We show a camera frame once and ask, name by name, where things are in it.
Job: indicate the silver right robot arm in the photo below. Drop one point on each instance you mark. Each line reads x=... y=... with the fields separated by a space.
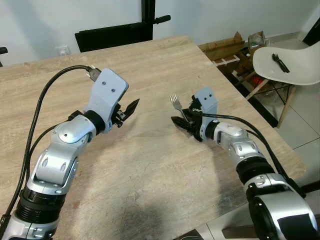
x=250 y=160

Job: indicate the black floor mat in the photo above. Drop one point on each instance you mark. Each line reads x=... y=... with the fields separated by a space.
x=262 y=112

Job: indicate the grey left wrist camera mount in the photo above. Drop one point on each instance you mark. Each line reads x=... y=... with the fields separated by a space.
x=107 y=90

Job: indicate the silver metal fork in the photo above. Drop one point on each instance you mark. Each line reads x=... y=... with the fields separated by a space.
x=176 y=102

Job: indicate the black flat panel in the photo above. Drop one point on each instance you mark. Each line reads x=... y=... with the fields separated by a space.
x=115 y=36

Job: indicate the dark cabinet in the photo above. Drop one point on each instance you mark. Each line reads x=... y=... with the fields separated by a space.
x=312 y=32

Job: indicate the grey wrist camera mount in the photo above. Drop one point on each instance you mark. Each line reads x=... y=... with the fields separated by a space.
x=206 y=102
x=107 y=90

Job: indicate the clear glass jar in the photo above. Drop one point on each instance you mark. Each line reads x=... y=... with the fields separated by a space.
x=257 y=40

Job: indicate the small red object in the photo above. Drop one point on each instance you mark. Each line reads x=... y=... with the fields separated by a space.
x=257 y=81

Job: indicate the white chair with wooden legs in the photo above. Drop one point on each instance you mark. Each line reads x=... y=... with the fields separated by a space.
x=300 y=65

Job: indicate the brown wooden crate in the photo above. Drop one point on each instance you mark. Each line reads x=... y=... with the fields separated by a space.
x=220 y=50

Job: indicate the white wall socket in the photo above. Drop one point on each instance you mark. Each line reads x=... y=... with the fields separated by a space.
x=63 y=50

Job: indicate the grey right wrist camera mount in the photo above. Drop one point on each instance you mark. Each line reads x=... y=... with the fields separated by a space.
x=206 y=102

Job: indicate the black utensil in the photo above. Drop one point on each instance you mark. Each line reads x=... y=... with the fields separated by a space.
x=280 y=63

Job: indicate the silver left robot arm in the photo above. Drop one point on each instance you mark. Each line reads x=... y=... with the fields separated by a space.
x=55 y=160

